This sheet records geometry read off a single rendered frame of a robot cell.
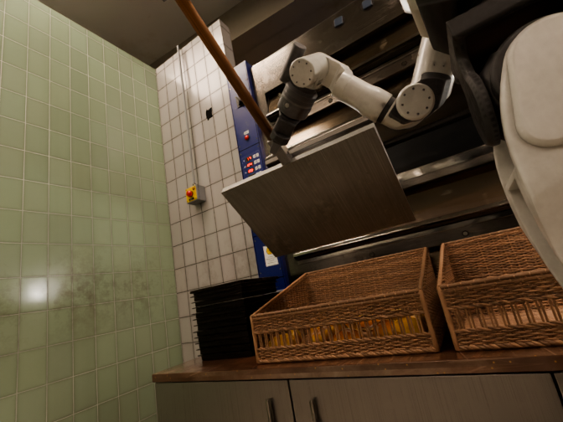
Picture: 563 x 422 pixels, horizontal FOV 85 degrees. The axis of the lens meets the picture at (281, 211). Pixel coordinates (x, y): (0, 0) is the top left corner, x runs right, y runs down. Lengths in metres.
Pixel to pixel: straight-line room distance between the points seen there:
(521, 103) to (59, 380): 1.77
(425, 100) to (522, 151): 0.37
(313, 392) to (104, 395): 1.17
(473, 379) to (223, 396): 0.72
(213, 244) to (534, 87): 1.68
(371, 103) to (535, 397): 0.68
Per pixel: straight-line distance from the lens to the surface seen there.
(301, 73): 0.79
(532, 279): 0.86
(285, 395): 1.02
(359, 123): 1.37
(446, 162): 1.40
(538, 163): 0.42
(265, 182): 1.01
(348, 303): 0.92
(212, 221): 1.90
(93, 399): 1.86
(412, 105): 0.75
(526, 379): 0.84
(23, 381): 1.73
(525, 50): 0.45
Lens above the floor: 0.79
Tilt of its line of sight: 15 degrees up
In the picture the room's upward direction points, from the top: 11 degrees counter-clockwise
